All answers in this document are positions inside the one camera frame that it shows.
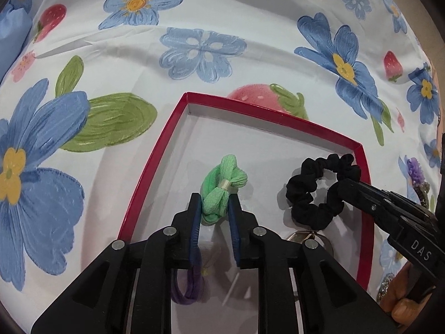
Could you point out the purple flower hair clip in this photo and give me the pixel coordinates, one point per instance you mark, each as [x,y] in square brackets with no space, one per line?
[415,169]

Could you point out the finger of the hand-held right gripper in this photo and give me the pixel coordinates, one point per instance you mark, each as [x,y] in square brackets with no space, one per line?
[368,203]
[382,195]

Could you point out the red cardboard tray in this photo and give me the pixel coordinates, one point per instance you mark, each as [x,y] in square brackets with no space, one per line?
[250,146]

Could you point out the person's right hand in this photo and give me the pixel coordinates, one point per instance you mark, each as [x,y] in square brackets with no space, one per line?
[399,306]

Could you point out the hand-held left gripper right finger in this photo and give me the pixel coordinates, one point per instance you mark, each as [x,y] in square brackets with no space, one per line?
[235,229]

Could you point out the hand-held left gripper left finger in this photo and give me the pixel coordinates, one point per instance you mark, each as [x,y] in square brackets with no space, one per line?
[195,222]

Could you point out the black scrunchie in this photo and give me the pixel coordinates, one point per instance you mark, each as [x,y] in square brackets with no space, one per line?
[306,212]

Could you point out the rhinestone headband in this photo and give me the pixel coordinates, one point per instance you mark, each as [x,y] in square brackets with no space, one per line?
[384,285]

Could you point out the floral bedsheet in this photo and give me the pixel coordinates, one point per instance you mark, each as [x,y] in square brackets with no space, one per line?
[243,14]

